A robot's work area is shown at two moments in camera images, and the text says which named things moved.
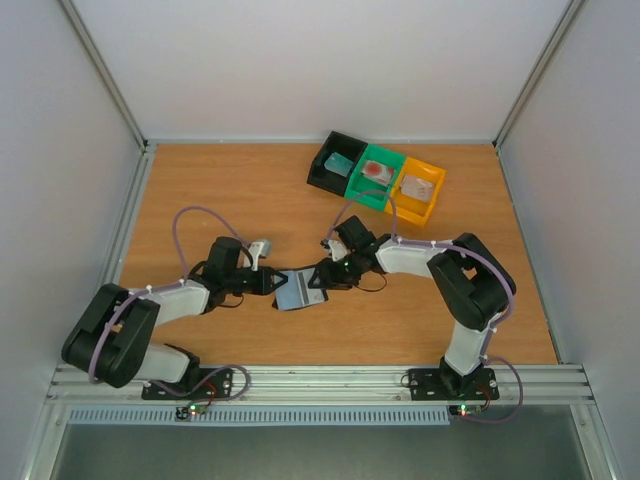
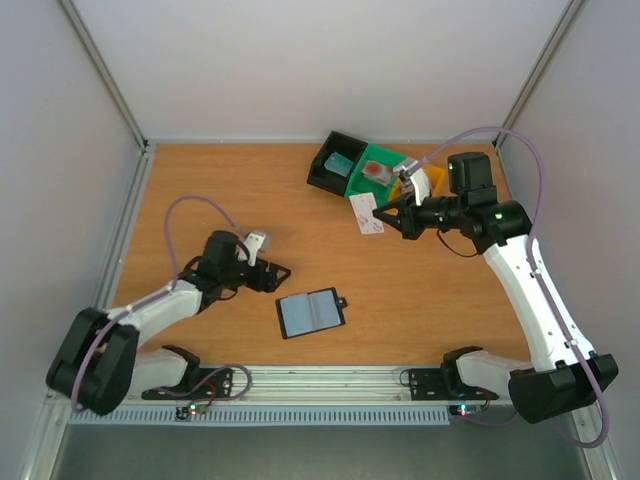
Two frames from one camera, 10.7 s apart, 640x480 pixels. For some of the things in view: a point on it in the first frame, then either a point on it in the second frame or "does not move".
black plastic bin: (341, 145) does not move
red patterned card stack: (378, 172) does not move
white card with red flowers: (308, 296) → (363, 206)
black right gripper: (333, 273) → (410, 220)
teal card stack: (339, 164) does not move
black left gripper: (265, 285) does not move
